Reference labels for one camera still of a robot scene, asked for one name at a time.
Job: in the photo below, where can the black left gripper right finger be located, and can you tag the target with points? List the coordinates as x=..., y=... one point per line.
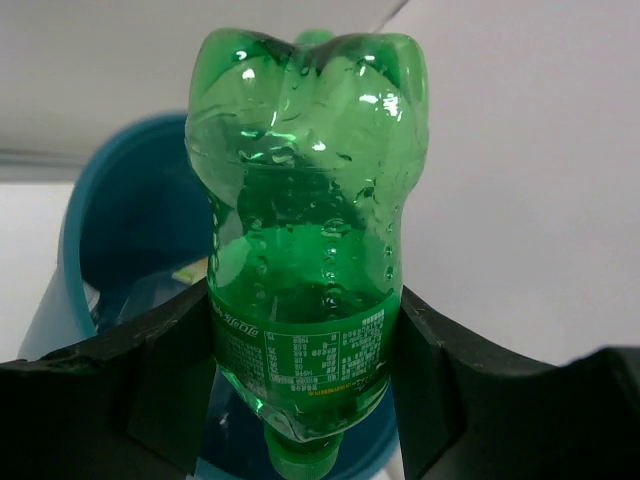
x=467, y=408

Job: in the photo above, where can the green plastic soda bottle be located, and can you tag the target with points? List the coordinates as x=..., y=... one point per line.
x=308, y=152

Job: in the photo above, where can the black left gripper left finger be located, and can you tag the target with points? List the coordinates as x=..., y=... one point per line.
x=130, y=403

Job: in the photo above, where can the teal plastic bin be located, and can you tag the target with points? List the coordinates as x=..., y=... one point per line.
x=138, y=232

